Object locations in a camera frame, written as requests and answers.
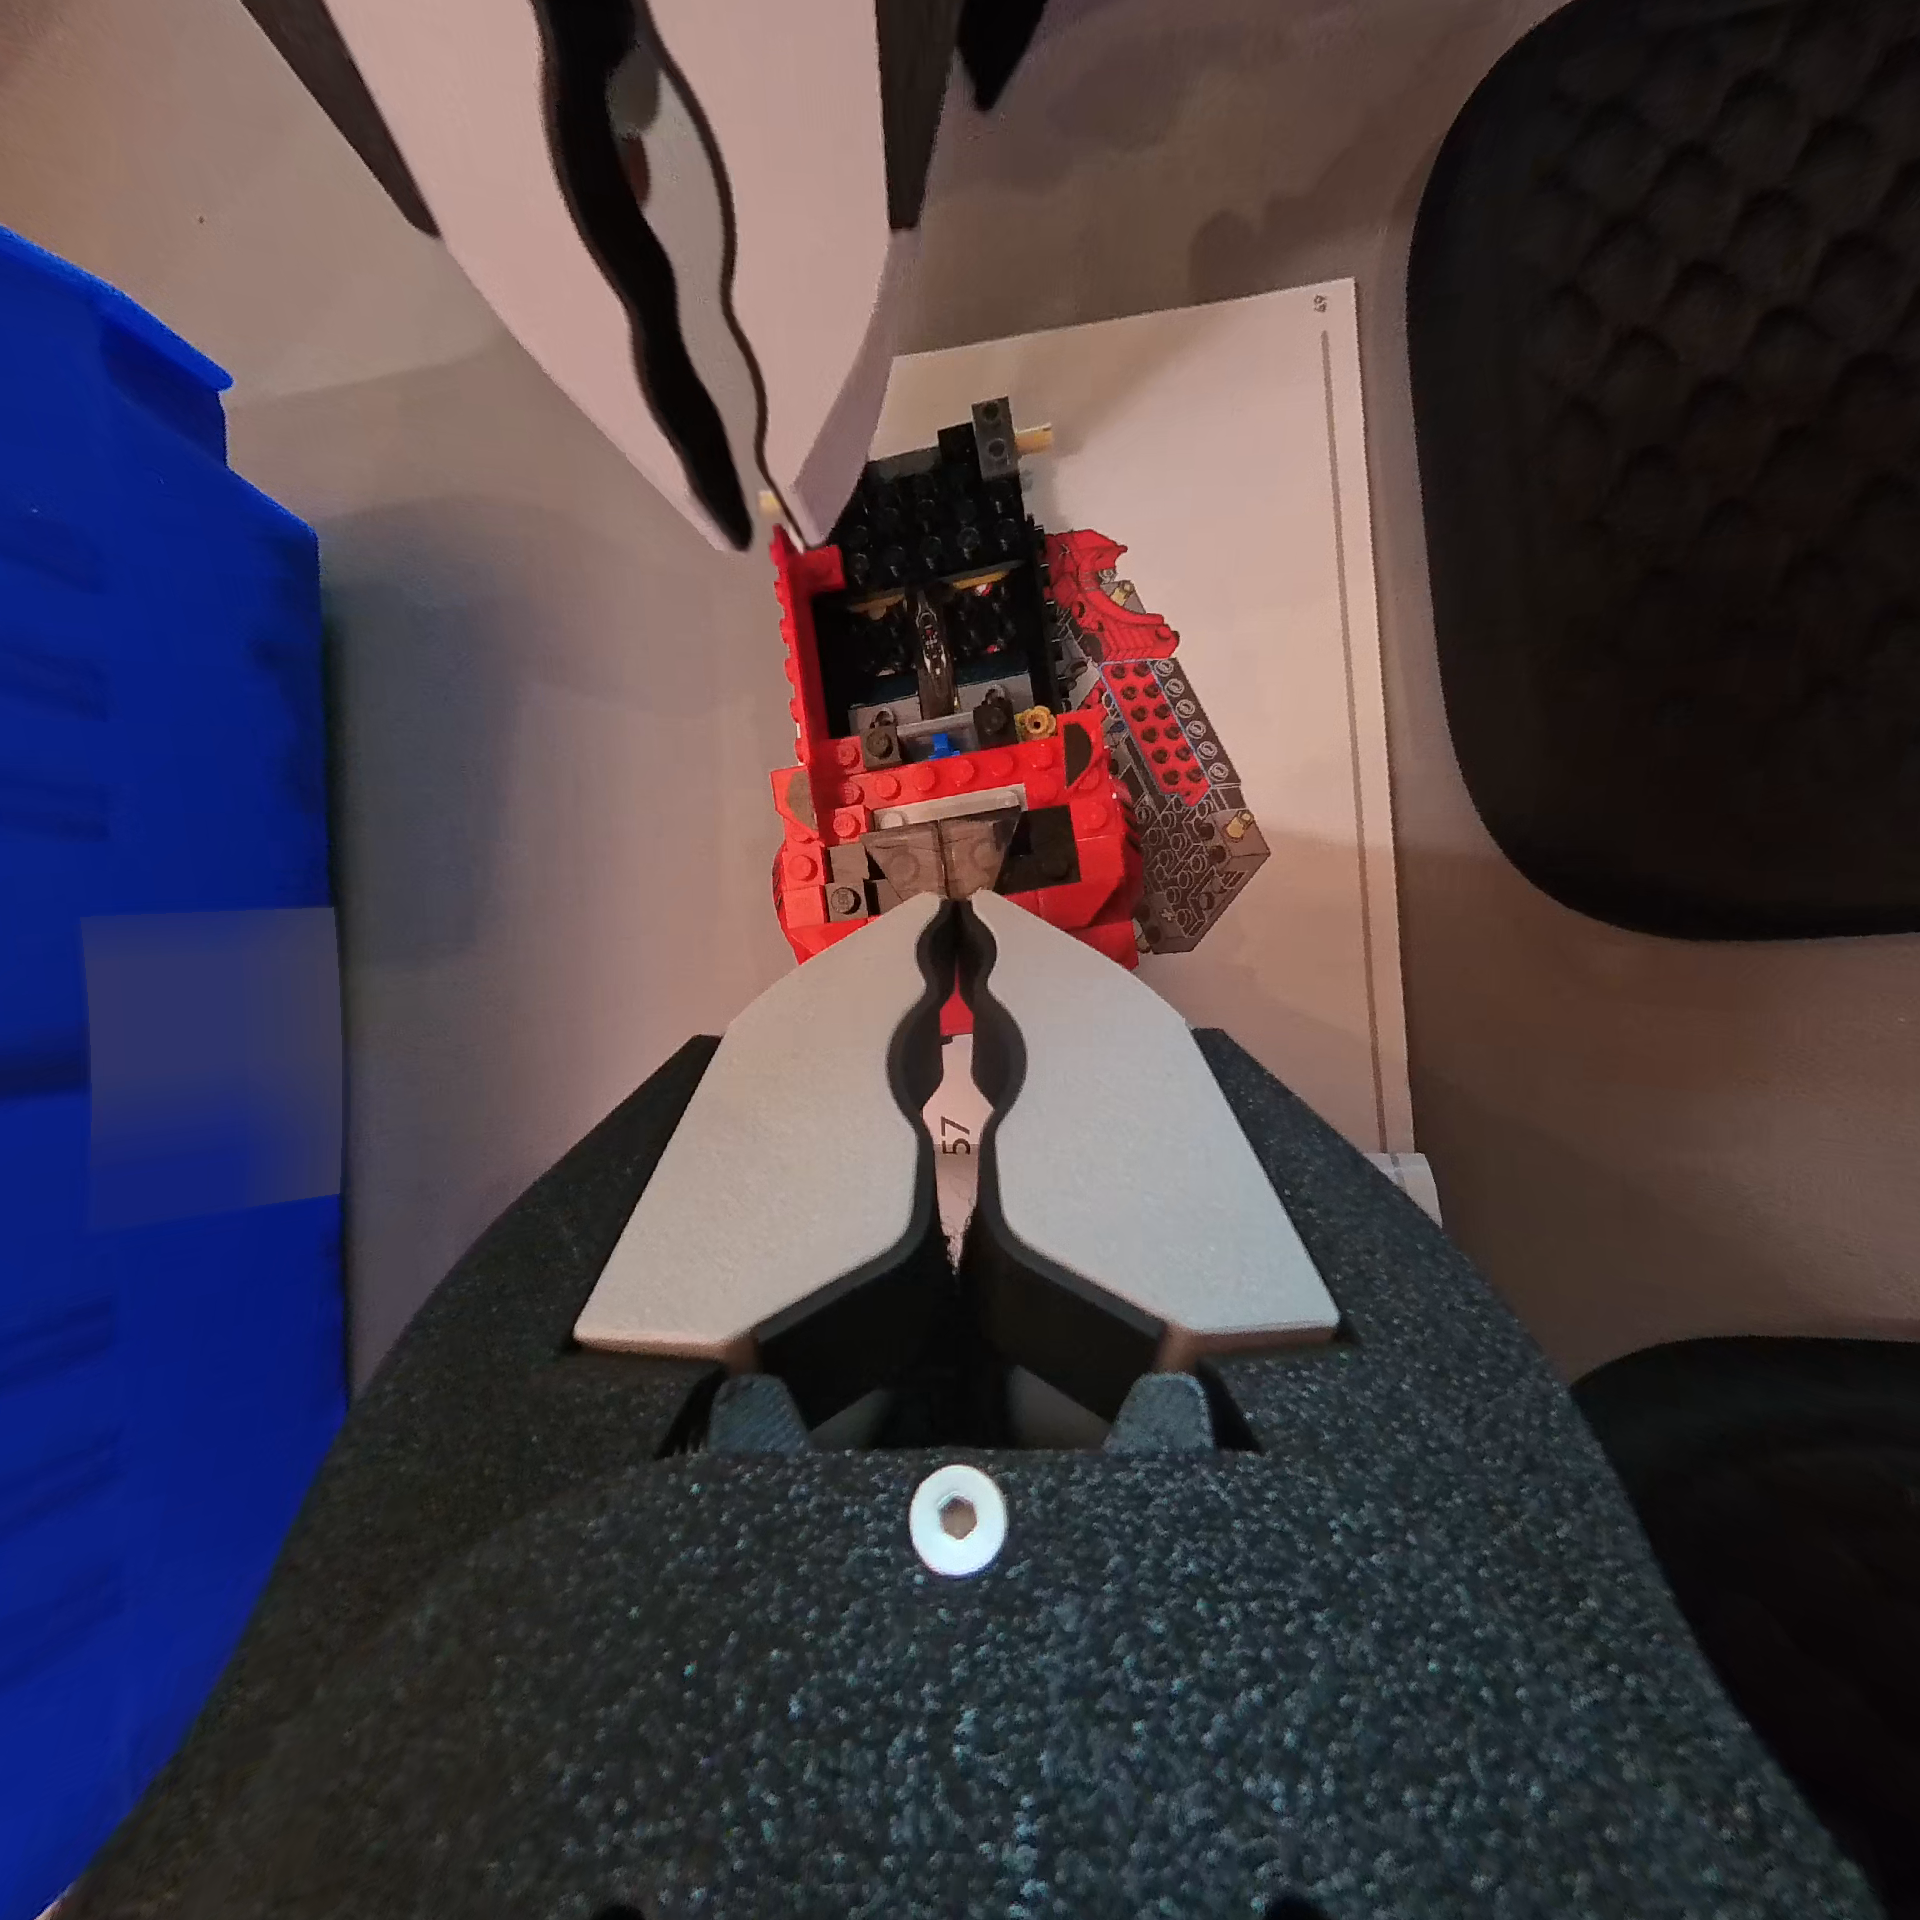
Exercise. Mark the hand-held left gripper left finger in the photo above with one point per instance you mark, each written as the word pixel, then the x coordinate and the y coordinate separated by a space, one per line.
pixel 750 1200

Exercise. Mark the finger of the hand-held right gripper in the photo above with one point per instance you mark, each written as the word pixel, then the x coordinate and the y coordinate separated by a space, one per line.
pixel 797 182
pixel 481 151

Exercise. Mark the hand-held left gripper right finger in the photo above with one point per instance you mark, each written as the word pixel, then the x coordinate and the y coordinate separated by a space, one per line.
pixel 1155 1188

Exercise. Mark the red and black lego car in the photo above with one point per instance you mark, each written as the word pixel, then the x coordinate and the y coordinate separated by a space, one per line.
pixel 948 797

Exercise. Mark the lego instruction booklet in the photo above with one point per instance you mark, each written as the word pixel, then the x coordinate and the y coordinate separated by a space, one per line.
pixel 1260 450

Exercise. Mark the blue plastic bin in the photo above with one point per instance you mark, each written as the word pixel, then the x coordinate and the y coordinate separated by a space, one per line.
pixel 152 901

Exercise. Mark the black quilted chair seat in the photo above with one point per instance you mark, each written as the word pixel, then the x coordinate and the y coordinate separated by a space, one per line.
pixel 1772 1621
pixel 1680 450

